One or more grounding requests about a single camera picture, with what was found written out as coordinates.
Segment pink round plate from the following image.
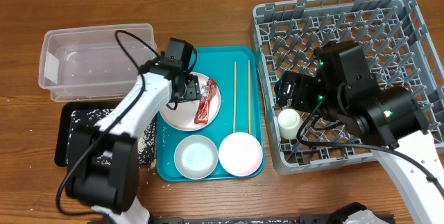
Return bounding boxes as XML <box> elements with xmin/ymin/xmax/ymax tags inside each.
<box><xmin>160</xmin><ymin>88</ymin><xmax>221</xmax><ymax>131</ymax></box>

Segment rice and food scraps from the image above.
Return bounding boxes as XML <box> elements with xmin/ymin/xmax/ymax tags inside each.
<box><xmin>67</xmin><ymin>109</ymin><xmax>157</xmax><ymax>165</ymax></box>

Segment wooden chopstick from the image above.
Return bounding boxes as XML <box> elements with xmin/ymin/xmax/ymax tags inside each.
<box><xmin>248</xmin><ymin>60</ymin><xmax>252</xmax><ymax>135</ymax></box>
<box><xmin>232</xmin><ymin>62</ymin><xmax>237</xmax><ymax>133</ymax></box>

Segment black waste tray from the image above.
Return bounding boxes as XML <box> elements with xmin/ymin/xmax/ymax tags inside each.
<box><xmin>54</xmin><ymin>101</ymin><xmax>157</xmax><ymax>168</ymax></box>

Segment grey dish rack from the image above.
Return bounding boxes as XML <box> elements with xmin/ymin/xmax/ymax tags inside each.
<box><xmin>250</xmin><ymin>0</ymin><xmax>443</xmax><ymax>175</ymax></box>

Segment teal plastic tray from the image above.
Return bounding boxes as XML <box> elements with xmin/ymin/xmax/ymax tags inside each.
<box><xmin>156</xmin><ymin>46</ymin><xmax>264</xmax><ymax>182</ymax></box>

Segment pink bowl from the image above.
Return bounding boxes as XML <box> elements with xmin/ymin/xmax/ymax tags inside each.
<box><xmin>219</xmin><ymin>132</ymin><xmax>264</xmax><ymax>177</ymax></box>

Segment right wooden chopstick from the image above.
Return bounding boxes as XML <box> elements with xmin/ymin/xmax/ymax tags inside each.
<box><xmin>248</xmin><ymin>60</ymin><xmax>252</xmax><ymax>135</ymax></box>

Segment red snack wrapper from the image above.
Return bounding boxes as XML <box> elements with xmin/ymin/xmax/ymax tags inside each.
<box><xmin>194</xmin><ymin>78</ymin><xmax>217</xmax><ymax>124</ymax></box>

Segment grey bowl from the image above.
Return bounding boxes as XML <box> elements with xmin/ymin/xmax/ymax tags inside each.
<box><xmin>173</xmin><ymin>135</ymin><xmax>219</xmax><ymax>180</ymax></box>

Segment beige ceramic cup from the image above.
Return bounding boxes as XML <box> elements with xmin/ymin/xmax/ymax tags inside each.
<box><xmin>277</xmin><ymin>108</ymin><xmax>302</xmax><ymax>140</ymax></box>

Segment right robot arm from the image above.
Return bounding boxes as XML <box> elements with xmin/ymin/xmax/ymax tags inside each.
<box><xmin>274</xmin><ymin>41</ymin><xmax>443</xmax><ymax>223</ymax></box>

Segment left wooden chopstick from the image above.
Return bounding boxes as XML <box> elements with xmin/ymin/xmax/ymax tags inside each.
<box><xmin>232</xmin><ymin>62</ymin><xmax>237</xmax><ymax>133</ymax></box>

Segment clear plastic bin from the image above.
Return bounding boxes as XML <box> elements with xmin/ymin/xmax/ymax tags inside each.
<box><xmin>38</xmin><ymin>23</ymin><xmax>157</xmax><ymax>102</ymax></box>

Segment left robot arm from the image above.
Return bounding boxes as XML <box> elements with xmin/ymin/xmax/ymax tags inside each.
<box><xmin>55</xmin><ymin>38</ymin><xmax>200</xmax><ymax>223</ymax></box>

